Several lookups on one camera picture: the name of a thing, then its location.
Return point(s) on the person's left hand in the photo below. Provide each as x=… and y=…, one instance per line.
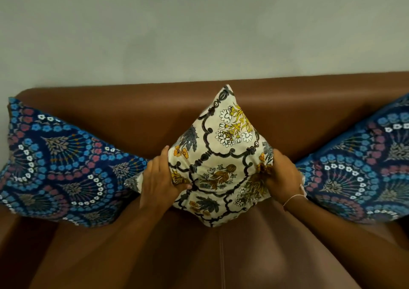
x=156, y=180

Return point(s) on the person's right hand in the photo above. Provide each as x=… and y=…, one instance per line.
x=283, y=177

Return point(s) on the person's right thumb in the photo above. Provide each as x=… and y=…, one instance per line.
x=267, y=181

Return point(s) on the person's left thumb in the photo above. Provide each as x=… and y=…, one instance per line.
x=182, y=187

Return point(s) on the cream floral cushion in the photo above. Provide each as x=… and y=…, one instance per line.
x=220, y=157

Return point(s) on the person's right forearm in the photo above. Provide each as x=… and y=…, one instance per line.
x=343, y=240

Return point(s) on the person's left forearm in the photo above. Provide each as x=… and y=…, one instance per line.
x=96, y=244

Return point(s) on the brown leather sofa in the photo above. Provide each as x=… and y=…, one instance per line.
x=223, y=253

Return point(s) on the blue patterned cushion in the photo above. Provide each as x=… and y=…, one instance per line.
x=60, y=167
x=361, y=167

